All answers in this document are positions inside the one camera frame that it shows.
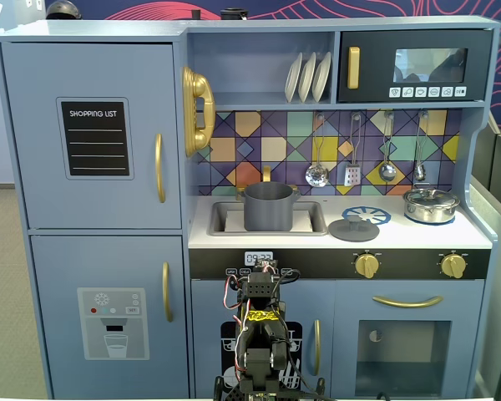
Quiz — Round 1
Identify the gray round lid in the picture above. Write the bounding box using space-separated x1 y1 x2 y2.
327 216 380 242

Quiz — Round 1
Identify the steel pot with lid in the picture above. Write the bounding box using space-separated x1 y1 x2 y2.
402 187 461 223

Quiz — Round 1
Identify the gray plastic pot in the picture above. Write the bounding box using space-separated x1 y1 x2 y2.
237 182 301 232

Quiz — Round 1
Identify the gray sink basin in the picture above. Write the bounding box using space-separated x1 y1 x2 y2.
207 200 329 237

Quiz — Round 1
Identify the steel skimmer spoon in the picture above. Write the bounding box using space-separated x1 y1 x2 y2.
304 112 331 188

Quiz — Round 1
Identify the steel slotted spatula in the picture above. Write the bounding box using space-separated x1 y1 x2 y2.
344 112 363 187

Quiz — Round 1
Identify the gold toy telephone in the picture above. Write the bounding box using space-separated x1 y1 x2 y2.
181 66 216 159

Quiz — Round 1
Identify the blue dishwasher door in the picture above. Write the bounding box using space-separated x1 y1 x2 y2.
190 279 337 398

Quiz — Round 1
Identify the gray toy plate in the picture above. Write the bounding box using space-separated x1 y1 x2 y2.
311 51 332 103
284 52 304 104
297 52 317 104

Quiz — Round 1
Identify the gold stove knob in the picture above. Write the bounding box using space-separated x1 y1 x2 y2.
440 252 468 280
353 252 381 279

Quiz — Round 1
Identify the steel ladle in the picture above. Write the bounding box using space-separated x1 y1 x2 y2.
378 111 397 183

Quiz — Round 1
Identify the black shopping list chalkboard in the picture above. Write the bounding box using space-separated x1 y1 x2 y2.
56 97 134 180

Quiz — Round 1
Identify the blue oven door with window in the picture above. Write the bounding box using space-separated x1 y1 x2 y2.
335 279 485 398

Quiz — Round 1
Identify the silver whisk utensil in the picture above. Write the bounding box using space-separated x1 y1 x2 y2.
413 111 429 183

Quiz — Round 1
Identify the black toy microwave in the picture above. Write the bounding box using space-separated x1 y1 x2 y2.
337 29 494 104

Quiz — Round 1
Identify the blue fridge door with dispenser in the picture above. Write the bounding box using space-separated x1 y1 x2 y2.
28 234 191 400

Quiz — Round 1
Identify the blue wooden toy kitchen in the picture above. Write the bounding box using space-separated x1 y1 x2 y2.
0 16 501 400

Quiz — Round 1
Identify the tall blue fridge door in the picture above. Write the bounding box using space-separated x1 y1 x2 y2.
0 41 183 230

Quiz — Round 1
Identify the black helmet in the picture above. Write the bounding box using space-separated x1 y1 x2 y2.
45 0 84 20

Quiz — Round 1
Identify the red white black servo cable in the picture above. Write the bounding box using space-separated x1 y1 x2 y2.
224 273 251 371

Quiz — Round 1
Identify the short gold fridge handle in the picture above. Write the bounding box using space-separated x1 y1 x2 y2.
154 133 167 205
161 261 175 323

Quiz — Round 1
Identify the gold dishwasher handle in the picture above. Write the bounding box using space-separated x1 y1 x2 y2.
312 319 321 376

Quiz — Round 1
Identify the thin black cable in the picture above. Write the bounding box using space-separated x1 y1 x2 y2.
275 266 321 396

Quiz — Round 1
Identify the gold microwave handle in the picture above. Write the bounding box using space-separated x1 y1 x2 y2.
347 46 361 90

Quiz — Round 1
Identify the long gold oven handle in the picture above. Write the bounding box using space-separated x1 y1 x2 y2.
372 295 444 309

